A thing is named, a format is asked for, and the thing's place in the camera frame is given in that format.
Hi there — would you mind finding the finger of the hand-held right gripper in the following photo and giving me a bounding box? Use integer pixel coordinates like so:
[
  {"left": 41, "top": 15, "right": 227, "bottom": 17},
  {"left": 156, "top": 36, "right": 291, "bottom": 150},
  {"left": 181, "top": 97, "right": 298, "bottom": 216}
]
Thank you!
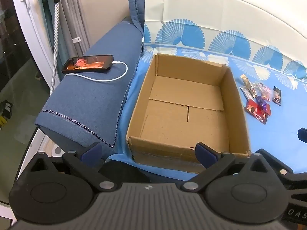
[
  {"left": 297, "top": 128, "right": 307, "bottom": 145},
  {"left": 255, "top": 149, "right": 307, "bottom": 192}
]

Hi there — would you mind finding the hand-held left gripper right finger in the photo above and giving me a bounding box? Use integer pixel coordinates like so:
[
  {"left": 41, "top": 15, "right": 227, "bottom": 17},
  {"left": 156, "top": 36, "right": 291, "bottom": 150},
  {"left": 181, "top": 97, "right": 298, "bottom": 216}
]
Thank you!
[{"left": 181, "top": 142, "right": 270, "bottom": 192}]

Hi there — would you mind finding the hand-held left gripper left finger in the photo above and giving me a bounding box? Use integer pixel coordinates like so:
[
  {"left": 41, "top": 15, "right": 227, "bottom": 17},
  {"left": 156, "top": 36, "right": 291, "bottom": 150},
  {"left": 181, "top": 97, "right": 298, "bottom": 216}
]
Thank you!
[{"left": 29, "top": 142, "right": 118, "bottom": 192}]

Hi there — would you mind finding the cardboard box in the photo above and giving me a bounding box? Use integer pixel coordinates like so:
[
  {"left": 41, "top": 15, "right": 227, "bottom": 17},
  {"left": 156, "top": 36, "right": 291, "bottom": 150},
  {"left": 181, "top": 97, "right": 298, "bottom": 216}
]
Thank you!
[{"left": 126, "top": 53, "right": 252, "bottom": 174}]

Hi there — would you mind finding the red black snack packet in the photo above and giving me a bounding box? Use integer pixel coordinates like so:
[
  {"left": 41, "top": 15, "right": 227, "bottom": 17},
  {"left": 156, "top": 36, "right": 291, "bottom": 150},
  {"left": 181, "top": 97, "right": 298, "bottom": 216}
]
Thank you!
[{"left": 249, "top": 105, "right": 271, "bottom": 124}]

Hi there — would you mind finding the purple snack bar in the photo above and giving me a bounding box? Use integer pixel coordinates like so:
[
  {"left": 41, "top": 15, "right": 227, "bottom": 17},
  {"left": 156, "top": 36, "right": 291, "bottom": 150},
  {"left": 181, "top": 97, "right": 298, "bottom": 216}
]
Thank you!
[{"left": 255, "top": 95, "right": 267, "bottom": 112}]

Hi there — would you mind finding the red square snack packet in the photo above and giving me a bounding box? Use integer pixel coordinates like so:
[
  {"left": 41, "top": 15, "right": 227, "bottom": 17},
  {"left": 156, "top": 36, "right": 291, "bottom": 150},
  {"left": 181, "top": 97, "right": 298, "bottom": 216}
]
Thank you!
[{"left": 246, "top": 99, "right": 263, "bottom": 114}]

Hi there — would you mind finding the clear candy bag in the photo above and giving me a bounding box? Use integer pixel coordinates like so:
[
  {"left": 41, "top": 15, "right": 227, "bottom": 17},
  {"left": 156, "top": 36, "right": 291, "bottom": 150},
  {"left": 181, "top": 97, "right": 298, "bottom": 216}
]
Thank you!
[{"left": 251, "top": 82, "right": 274, "bottom": 101}]

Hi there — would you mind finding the silver stick packet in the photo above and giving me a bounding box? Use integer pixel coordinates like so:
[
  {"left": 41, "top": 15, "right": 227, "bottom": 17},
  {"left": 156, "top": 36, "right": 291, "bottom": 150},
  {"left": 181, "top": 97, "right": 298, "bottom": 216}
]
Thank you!
[{"left": 240, "top": 85, "right": 255, "bottom": 100}]

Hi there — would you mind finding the cream wafer bar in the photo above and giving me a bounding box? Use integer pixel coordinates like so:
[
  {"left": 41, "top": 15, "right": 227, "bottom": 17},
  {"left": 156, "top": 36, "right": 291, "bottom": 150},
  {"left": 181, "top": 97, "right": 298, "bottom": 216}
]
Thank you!
[{"left": 240, "top": 75, "right": 252, "bottom": 87}]

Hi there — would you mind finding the blue fabric sofa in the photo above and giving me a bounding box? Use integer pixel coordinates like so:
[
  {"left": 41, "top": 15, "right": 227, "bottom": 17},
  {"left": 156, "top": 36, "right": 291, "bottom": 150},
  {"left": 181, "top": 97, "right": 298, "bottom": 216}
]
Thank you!
[{"left": 35, "top": 0, "right": 150, "bottom": 185}]

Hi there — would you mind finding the black smartphone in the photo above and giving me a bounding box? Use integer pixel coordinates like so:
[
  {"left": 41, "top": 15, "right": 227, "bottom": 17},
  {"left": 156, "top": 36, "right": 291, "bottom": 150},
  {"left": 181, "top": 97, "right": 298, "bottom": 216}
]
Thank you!
[{"left": 62, "top": 55, "right": 114, "bottom": 74}]

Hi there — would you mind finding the grey curtain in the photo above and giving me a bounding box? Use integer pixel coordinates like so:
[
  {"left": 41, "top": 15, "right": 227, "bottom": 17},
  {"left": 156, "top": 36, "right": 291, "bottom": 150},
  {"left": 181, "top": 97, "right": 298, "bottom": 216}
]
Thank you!
[{"left": 56, "top": 0, "right": 90, "bottom": 63}]

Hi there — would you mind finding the teal curtain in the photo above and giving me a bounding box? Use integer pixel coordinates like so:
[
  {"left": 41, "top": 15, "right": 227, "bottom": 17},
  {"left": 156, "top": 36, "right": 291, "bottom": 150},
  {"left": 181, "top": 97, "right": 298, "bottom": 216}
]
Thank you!
[{"left": 38, "top": 0, "right": 63, "bottom": 60}]

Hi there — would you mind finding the white charging cable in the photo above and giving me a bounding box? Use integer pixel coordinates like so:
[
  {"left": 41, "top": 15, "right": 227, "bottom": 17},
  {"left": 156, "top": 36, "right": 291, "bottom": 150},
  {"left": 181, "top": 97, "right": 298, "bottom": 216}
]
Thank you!
[{"left": 65, "top": 61, "right": 129, "bottom": 82}]

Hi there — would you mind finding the white door frame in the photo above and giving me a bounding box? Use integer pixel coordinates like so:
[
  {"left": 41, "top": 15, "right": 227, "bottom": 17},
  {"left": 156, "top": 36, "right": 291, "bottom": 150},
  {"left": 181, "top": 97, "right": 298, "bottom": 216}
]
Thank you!
[{"left": 0, "top": 0, "right": 60, "bottom": 221}]

